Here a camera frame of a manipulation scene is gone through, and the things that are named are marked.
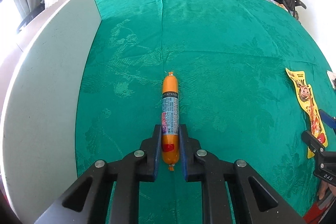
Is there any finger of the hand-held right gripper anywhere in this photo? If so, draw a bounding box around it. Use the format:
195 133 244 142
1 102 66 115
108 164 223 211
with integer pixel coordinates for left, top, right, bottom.
301 130 326 156
318 109 336 129

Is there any white cardboard box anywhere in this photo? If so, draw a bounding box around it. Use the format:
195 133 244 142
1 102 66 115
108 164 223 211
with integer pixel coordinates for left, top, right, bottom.
0 0 103 224

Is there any white phone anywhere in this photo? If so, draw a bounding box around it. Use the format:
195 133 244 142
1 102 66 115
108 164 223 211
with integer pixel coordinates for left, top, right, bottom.
326 70 336 88

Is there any brown handbag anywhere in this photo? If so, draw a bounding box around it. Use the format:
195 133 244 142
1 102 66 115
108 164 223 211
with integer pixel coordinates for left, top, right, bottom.
283 0 307 20

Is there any dark chair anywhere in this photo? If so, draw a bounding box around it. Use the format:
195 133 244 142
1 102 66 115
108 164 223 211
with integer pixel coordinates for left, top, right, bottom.
16 4 46 33

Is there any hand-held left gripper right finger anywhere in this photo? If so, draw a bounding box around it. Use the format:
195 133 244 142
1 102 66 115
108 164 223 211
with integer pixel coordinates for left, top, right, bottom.
178 124 306 224

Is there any person's right hand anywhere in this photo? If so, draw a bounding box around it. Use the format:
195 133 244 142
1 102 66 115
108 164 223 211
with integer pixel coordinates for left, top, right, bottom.
316 181 332 201

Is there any yellow cartoon snack packet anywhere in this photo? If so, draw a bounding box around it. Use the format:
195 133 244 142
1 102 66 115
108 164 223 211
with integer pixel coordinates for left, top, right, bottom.
286 68 328 159

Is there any orange sausage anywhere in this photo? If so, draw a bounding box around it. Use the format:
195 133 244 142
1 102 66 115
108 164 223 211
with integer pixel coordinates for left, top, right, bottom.
161 71 181 171

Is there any green blanket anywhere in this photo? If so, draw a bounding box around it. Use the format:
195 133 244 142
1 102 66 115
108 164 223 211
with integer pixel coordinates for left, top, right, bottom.
75 0 336 224

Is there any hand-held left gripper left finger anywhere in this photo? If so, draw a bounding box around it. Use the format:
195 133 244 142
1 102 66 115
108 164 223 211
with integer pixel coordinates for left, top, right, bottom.
34 124 162 224

